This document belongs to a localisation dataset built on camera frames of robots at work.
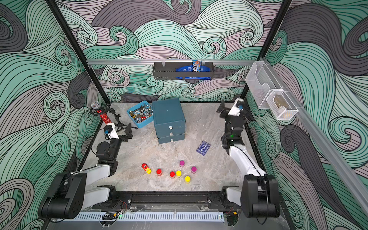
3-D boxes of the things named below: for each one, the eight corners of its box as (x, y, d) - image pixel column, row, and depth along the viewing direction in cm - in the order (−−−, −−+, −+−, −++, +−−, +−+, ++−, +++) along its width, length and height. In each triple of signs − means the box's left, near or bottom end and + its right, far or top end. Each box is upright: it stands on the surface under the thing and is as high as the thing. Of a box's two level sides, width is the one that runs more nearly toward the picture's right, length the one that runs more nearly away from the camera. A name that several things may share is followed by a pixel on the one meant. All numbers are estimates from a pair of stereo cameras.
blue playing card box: (196, 151, 94) (196, 149, 92) (202, 141, 99) (203, 140, 97) (203, 156, 92) (204, 154, 90) (210, 146, 97) (210, 144, 95)
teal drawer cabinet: (159, 146, 96) (154, 128, 79) (156, 121, 110) (151, 101, 93) (185, 141, 99) (186, 122, 82) (179, 117, 113) (179, 97, 96)
